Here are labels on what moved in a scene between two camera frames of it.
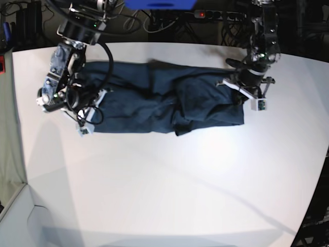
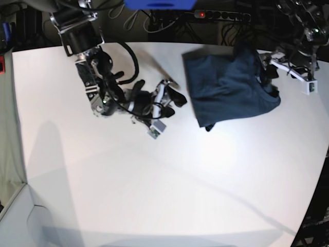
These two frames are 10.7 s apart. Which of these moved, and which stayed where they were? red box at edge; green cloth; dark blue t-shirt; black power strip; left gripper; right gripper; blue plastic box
Moved: left gripper; right gripper; dark blue t-shirt
Stayed: red box at edge; black power strip; green cloth; blue plastic box
